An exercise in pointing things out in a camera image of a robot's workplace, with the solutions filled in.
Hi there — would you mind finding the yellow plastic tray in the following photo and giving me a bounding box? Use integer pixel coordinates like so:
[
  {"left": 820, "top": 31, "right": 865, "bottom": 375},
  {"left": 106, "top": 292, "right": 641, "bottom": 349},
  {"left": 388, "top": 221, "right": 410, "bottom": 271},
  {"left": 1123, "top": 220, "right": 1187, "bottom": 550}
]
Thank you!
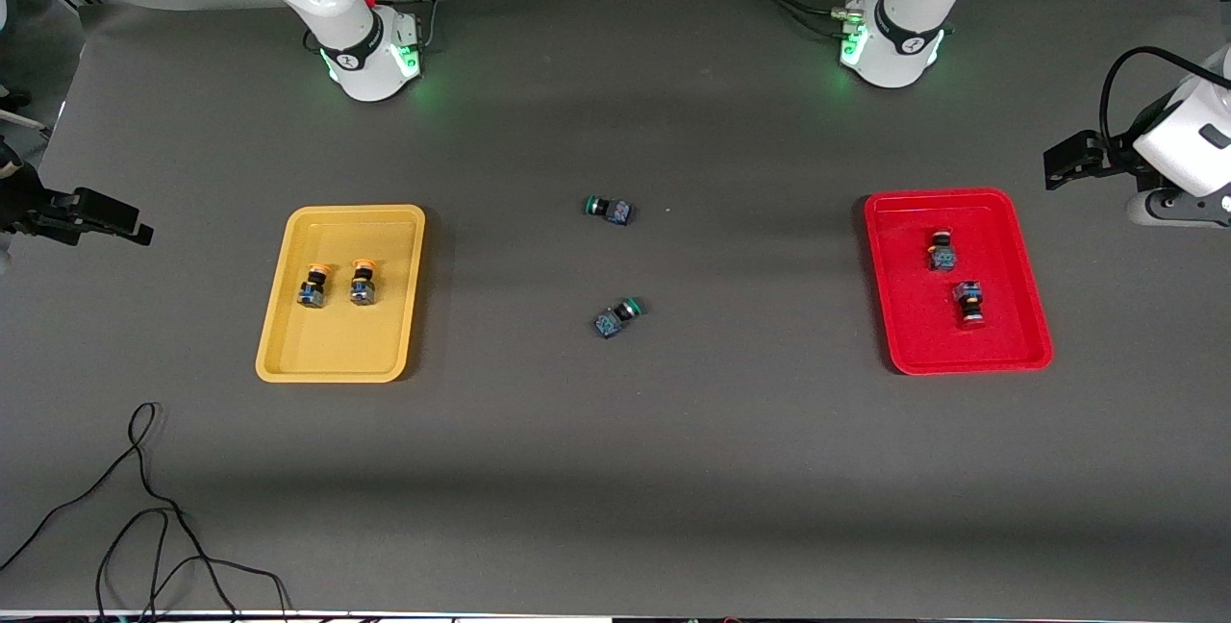
[{"left": 255, "top": 204, "right": 427, "bottom": 384}]

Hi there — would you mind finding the thin black loose cable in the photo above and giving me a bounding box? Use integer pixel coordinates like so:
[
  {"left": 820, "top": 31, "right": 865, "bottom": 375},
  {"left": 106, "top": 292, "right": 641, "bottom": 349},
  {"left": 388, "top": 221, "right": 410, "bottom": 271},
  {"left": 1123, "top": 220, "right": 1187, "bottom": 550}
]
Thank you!
[{"left": 0, "top": 401, "right": 291, "bottom": 623}]

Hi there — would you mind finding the green mushroom push button switch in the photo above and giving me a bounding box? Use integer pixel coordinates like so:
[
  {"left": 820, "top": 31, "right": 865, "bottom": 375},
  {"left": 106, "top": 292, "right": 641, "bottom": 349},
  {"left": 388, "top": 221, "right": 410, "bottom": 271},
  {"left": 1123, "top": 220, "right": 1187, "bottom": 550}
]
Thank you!
[
  {"left": 584, "top": 194, "right": 636, "bottom": 227},
  {"left": 593, "top": 296, "right": 646, "bottom": 339}
]

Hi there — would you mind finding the red plastic tray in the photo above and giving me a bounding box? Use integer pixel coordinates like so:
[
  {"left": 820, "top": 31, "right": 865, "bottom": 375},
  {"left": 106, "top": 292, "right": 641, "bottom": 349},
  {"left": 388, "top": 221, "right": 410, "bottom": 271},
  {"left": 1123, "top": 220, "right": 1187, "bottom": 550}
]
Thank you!
[{"left": 863, "top": 187, "right": 1055, "bottom": 376}]

